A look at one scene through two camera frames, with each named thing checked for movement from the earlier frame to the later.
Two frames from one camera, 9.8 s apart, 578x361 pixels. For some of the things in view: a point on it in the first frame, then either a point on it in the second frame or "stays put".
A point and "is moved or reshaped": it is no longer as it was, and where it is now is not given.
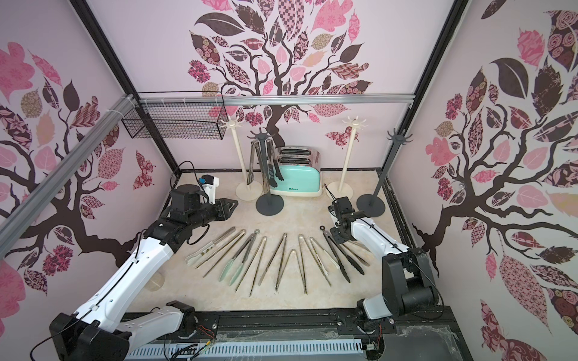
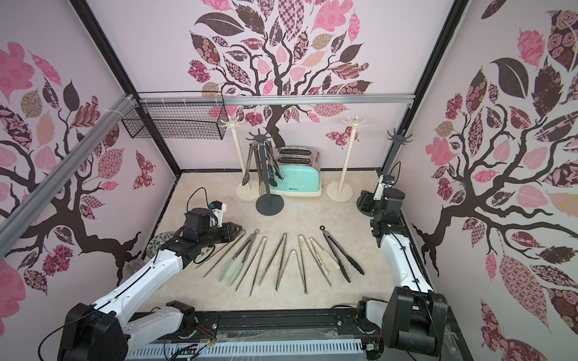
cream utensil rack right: (341, 189) stays put
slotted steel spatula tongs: (250, 174) is moved or reshaped
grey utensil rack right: (373, 205) stays put
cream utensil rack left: (247, 190) stays put
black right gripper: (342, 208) to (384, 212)
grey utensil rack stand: (267, 204) stays put
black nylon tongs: (340, 253) stays put
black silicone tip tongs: (272, 150) stays put
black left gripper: (224, 206) to (229, 228)
